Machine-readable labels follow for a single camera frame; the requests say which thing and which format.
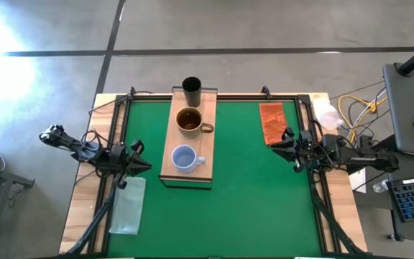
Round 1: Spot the wooden shelf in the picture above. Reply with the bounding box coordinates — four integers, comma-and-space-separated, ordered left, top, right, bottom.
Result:
158, 86, 218, 191

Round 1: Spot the white crumpled cloth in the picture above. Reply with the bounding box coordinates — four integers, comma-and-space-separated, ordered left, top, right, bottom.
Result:
311, 96, 345, 132

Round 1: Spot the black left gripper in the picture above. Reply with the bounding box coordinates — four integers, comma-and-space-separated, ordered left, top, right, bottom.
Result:
108, 140, 153, 190

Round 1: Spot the grey metal stand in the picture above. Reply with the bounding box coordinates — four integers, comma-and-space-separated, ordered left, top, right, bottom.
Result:
0, 161, 35, 209

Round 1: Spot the light blue mug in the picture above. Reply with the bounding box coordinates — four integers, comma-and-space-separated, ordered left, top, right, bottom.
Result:
170, 144, 207, 174

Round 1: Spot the yellow cable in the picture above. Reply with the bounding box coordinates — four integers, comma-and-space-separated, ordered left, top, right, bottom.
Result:
337, 94, 387, 143

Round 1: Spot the green table mat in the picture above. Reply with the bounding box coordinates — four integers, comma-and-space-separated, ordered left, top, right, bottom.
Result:
106, 100, 322, 258

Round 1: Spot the pale blue-green cloth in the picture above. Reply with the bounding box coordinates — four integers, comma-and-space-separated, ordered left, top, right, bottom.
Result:
108, 176, 147, 236

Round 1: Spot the tall black cup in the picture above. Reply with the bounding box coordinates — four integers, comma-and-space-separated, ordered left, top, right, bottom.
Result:
181, 76, 203, 108

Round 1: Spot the black cable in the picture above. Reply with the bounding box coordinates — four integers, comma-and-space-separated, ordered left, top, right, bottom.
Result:
86, 89, 154, 125

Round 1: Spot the clear plastic bottle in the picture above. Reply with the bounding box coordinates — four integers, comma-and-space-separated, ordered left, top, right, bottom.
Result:
372, 178, 390, 194

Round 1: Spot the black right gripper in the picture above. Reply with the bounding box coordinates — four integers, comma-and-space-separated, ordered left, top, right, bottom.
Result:
270, 127, 316, 173

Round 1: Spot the backlit black keyboard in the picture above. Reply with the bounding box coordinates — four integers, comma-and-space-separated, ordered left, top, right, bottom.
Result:
385, 175, 414, 223

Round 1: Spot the black metal frame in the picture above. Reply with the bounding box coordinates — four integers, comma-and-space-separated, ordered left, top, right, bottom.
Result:
57, 86, 373, 258

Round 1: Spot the brown ceramic mug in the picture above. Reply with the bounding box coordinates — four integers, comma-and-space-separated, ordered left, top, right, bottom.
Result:
175, 106, 216, 138

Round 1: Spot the grey side table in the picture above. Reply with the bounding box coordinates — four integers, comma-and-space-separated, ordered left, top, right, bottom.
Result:
382, 63, 414, 159

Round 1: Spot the white paper sheet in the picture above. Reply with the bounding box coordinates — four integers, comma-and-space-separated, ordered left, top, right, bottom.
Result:
349, 167, 367, 194

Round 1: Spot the orange cloth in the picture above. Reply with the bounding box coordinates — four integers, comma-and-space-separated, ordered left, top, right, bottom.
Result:
258, 102, 288, 146

